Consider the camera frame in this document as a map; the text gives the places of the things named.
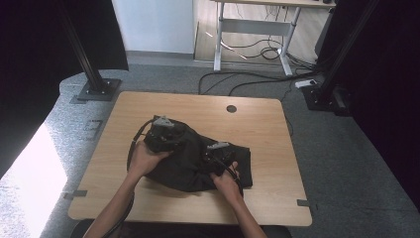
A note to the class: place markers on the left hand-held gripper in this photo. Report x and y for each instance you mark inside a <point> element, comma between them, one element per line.
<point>163,134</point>

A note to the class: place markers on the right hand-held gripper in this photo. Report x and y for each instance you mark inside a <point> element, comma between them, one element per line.
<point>218,157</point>

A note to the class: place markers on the black pleated skirt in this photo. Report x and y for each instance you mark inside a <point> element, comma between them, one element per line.
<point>194,165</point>

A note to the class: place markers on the person's right hand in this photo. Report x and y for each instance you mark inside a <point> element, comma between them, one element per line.
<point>228,185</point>

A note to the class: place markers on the person's left hand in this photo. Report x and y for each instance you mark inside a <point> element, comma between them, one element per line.
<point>145,162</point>

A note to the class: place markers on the dark round table grommet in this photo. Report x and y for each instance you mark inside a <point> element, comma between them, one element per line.
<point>231,108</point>

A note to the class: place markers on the person's dark clothing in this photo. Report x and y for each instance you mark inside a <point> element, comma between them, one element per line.
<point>185,232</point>

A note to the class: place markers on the black metal stand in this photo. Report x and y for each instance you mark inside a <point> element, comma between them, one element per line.
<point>95,86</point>
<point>325,95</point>

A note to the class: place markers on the grey tape strip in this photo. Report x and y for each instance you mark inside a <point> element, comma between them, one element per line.
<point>307,203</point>
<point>76,194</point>

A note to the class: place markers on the white power strip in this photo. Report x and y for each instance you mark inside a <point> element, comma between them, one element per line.
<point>305,83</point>

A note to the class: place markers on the black curtain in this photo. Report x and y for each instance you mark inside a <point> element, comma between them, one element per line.
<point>389,82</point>
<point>29,66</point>

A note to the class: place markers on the white metal frame desk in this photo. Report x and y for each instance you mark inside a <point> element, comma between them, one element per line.
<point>254,26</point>

